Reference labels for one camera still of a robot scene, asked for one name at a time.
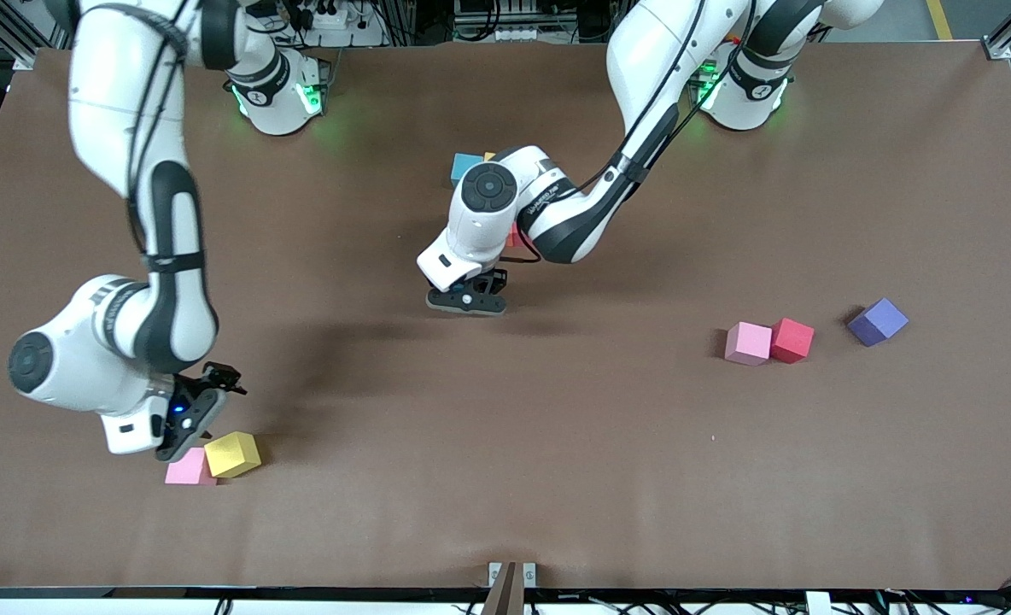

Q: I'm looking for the pink foam cube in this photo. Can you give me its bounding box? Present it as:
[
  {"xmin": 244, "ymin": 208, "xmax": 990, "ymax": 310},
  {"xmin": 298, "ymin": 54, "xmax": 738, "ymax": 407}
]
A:
[
  {"xmin": 724, "ymin": 321, "xmax": 773, "ymax": 367},
  {"xmin": 165, "ymin": 447, "xmax": 218, "ymax": 486}
]

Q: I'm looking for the paper table cover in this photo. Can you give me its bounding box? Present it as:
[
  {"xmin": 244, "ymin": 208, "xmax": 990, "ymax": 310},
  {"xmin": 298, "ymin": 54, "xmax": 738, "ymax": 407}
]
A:
[{"xmin": 0, "ymin": 41, "xmax": 1011, "ymax": 592}]

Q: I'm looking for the grey electronics box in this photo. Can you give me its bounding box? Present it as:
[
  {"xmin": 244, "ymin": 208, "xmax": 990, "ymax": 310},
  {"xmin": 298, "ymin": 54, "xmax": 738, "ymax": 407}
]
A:
[{"xmin": 453, "ymin": 0, "xmax": 542, "ymax": 44}]

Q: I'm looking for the purple foam cube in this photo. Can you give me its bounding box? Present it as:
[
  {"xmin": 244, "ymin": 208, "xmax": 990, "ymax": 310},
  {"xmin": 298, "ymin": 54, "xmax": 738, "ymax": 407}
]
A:
[{"xmin": 847, "ymin": 297, "xmax": 909, "ymax": 348}]

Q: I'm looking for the black left camera cable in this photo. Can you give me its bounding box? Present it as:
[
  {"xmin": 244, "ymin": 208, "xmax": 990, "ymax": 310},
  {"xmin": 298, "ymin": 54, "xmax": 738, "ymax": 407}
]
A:
[{"xmin": 514, "ymin": 0, "xmax": 763, "ymax": 266}]

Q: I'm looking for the black camera cable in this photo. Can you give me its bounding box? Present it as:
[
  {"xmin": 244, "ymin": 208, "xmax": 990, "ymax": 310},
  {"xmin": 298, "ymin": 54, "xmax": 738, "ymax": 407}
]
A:
[
  {"xmin": 126, "ymin": 0, "xmax": 195, "ymax": 257},
  {"xmin": 514, "ymin": 0, "xmax": 763, "ymax": 266}
]

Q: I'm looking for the black right camera cable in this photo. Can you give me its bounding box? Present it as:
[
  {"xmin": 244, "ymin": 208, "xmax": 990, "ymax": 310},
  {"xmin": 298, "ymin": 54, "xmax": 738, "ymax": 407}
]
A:
[{"xmin": 126, "ymin": 0, "xmax": 195, "ymax": 257}]

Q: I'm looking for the metal mounting bracket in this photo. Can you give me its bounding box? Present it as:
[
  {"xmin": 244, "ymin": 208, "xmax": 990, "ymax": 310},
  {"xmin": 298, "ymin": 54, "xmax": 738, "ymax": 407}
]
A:
[{"xmin": 488, "ymin": 560, "xmax": 538, "ymax": 590}]

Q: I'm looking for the grey camera pole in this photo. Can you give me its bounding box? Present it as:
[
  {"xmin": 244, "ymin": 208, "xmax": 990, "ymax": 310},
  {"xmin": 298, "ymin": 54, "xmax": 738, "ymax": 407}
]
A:
[{"xmin": 480, "ymin": 560, "xmax": 525, "ymax": 615}]

